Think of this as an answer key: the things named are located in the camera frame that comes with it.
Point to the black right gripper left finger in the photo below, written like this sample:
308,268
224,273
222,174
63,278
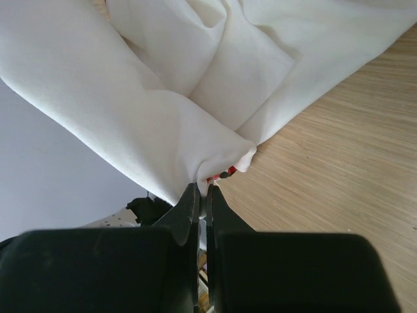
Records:
138,269

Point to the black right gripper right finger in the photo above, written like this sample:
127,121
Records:
254,271

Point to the white printed t-shirt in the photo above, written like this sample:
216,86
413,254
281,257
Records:
176,92

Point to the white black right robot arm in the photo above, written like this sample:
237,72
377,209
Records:
130,213

